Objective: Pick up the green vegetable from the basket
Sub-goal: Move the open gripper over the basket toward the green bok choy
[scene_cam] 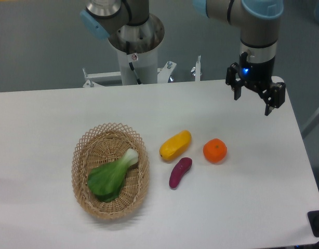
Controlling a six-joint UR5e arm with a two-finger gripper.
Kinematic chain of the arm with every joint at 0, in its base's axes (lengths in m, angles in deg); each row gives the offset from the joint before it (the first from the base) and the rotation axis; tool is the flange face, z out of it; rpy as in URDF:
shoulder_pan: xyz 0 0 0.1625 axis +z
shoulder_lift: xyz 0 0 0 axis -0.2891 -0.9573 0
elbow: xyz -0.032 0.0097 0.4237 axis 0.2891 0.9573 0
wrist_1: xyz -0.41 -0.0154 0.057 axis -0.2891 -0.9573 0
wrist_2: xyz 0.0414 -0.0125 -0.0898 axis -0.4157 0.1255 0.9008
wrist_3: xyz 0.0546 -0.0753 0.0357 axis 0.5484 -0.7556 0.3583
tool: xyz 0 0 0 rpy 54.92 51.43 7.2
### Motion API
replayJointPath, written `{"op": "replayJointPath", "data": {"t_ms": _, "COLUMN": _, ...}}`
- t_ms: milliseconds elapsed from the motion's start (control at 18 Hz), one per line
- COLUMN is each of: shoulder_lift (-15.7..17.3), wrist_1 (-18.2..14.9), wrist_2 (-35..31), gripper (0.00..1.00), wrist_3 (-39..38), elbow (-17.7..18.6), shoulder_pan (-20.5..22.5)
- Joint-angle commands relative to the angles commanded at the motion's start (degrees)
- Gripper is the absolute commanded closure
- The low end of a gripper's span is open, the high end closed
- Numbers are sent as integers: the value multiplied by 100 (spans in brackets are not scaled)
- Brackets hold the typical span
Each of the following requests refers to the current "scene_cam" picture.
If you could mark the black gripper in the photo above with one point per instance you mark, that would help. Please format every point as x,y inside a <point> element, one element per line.
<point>259,74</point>

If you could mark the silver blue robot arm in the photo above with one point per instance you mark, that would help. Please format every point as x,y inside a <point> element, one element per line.
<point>258,21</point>

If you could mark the woven wicker basket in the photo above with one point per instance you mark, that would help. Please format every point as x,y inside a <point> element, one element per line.
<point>103,144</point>

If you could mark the orange tangerine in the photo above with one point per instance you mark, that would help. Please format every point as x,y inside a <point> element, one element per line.
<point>215,150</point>

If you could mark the yellow mango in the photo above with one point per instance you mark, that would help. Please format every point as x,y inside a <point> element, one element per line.
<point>175,146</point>

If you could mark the purple sweet potato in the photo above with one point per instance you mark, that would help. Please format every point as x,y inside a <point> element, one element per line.
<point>179,170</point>

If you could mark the black device at table edge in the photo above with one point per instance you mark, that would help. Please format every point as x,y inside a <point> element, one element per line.
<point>313,217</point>

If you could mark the green bok choy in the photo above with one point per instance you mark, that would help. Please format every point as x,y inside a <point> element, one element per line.
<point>107,180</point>

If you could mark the white metal base frame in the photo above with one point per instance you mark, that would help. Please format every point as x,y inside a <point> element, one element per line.
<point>164,75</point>

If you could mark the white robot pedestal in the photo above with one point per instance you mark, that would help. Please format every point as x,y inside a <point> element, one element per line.
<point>137,48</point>

